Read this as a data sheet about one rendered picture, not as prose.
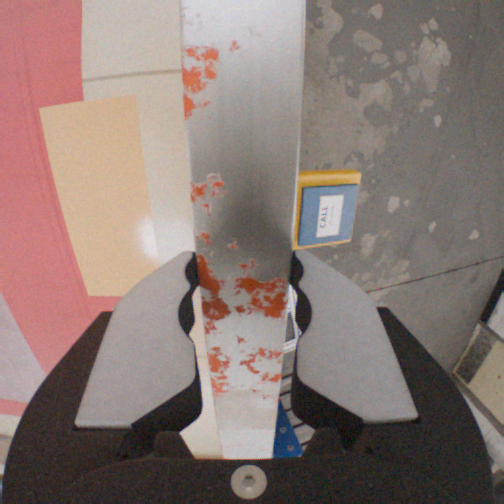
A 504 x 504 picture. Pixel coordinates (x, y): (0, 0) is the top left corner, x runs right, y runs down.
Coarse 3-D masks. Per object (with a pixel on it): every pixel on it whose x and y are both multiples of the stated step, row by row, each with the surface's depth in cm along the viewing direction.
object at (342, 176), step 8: (304, 176) 45; (312, 176) 45; (320, 176) 46; (328, 176) 46; (336, 176) 46; (344, 176) 47; (352, 176) 47; (360, 176) 48; (304, 184) 45; (312, 184) 46; (320, 184) 46; (328, 184) 47; (336, 184) 47; (296, 208) 47; (296, 216) 48; (296, 224) 48; (296, 232) 49; (296, 240) 50; (344, 240) 53; (296, 248) 51
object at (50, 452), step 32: (96, 320) 8; (96, 352) 7; (64, 384) 6; (32, 416) 5; (64, 416) 5; (32, 448) 5; (64, 448) 5; (96, 448) 5; (128, 448) 5; (32, 480) 4; (64, 480) 4
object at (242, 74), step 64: (192, 0) 7; (256, 0) 7; (192, 64) 8; (256, 64) 8; (192, 128) 9; (256, 128) 9; (192, 192) 10; (256, 192) 10; (256, 256) 12; (256, 320) 13; (256, 384) 16; (0, 448) 25; (256, 448) 19
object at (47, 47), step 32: (0, 0) 9; (32, 0) 9; (64, 0) 9; (0, 32) 10; (32, 32) 10; (64, 32) 10; (0, 64) 10; (32, 64) 10; (64, 64) 11; (0, 96) 11; (32, 96) 11; (64, 96) 11; (0, 128) 12; (32, 128) 12; (0, 160) 12; (32, 160) 13; (0, 192) 13; (32, 192) 13; (0, 224) 14; (32, 224) 14; (64, 224) 14
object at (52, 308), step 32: (0, 256) 15; (32, 256) 15; (64, 256) 15; (0, 288) 16; (32, 288) 16; (64, 288) 16; (0, 320) 18; (32, 320) 18; (64, 320) 18; (0, 352) 19; (32, 352) 19; (64, 352) 19; (0, 384) 21; (32, 384) 21
